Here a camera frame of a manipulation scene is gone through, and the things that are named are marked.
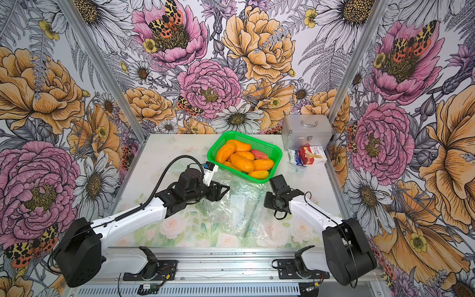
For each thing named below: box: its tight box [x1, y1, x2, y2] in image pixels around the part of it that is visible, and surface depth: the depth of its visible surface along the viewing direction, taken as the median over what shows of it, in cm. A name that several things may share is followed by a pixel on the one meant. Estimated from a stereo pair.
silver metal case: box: [281, 114, 334, 151], surface depth 113 cm
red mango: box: [250, 149, 269, 160], surface depth 109 cm
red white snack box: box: [298, 142, 328, 166], surface depth 111 cm
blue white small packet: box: [287, 148, 304, 167], surface depth 113 cm
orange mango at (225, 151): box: [216, 141, 236, 164], surface depth 104 cm
